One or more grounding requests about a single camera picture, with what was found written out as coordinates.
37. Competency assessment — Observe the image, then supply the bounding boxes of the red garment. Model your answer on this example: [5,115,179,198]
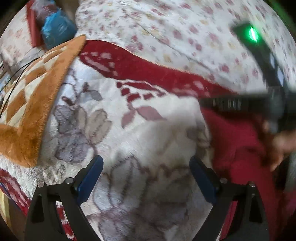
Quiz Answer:
[202,108,295,240]

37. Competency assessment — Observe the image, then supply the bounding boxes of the person's right hand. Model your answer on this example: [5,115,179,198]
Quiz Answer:
[262,120,296,172]

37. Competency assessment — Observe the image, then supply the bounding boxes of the white floral quilt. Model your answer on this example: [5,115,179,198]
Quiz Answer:
[75,1,295,91]

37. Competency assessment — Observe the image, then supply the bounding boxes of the white red floral fleece blanket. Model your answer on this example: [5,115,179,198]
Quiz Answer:
[1,40,232,240]

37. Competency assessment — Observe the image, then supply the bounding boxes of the orange checkered fleece blanket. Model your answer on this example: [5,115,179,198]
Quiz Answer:
[1,35,86,167]

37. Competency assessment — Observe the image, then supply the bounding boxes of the blue plastic bag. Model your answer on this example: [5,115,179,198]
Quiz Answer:
[41,9,77,50]

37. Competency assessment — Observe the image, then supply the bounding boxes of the black cable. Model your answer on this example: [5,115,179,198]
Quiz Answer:
[0,54,43,119]

